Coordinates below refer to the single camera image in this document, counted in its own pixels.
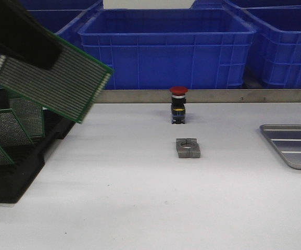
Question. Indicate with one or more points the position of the green circuit board middle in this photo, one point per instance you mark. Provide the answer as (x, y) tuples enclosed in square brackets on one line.
[(12, 132)]

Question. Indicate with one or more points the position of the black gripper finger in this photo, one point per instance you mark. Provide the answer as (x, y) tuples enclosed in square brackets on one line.
[(24, 39)]

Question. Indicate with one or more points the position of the blue plastic crate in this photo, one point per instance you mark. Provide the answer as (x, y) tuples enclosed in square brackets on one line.
[(64, 23), (155, 49), (274, 57)]

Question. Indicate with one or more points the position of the black slotted board rack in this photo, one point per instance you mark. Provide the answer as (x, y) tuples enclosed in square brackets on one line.
[(29, 159)]

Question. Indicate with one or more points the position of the red emergency stop button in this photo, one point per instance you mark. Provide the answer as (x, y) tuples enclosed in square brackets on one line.
[(178, 101)]

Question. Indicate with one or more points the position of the green perforated circuit board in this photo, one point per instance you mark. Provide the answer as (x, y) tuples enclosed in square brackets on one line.
[(69, 88)]

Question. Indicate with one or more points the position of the blue crate back left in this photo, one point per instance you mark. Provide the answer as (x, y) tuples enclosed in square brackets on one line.
[(60, 4)]

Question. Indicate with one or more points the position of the grey metal clamp block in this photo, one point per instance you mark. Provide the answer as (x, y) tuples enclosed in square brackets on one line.
[(187, 148)]

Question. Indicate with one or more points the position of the green circuit board rear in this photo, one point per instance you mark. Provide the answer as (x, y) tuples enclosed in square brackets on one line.
[(30, 115)]

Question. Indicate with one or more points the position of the blue crate back right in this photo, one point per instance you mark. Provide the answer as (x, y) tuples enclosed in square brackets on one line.
[(239, 4)]

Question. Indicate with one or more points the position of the silver metal tray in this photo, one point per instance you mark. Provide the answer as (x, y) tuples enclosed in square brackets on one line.
[(286, 140)]

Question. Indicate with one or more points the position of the blue plastic crate right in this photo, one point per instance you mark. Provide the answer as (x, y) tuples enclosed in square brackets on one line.
[(274, 57)]

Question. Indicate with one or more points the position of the blue plastic crate left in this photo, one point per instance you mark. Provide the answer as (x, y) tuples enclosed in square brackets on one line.
[(64, 23)]

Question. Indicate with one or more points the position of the blue plastic crate centre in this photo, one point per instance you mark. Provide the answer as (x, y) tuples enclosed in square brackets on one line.
[(155, 49)]

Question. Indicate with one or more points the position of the metal table edge rail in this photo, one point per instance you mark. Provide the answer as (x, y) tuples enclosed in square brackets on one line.
[(202, 96)]

